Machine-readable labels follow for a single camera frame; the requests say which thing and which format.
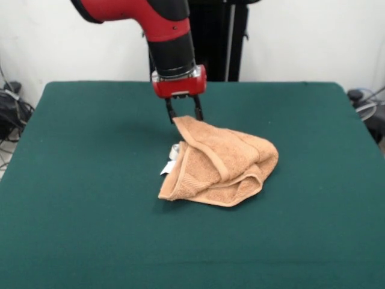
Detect dark green table cloth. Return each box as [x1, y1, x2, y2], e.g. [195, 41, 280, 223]
[0, 80, 385, 289]

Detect black cable bundle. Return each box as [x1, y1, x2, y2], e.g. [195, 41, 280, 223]
[0, 80, 35, 145]

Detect grey vertical rod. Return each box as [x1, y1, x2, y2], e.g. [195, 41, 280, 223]
[226, 5, 236, 82]

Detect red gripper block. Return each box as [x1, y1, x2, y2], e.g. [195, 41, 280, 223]
[152, 65, 208, 125]

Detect black device with cables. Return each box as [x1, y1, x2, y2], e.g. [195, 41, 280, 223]
[347, 89, 385, 144]

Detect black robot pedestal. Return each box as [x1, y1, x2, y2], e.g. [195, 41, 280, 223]
[188, 0, 250, 82]

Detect tan terry towel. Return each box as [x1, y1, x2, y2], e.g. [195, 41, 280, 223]
[158, 115, 280, 208]

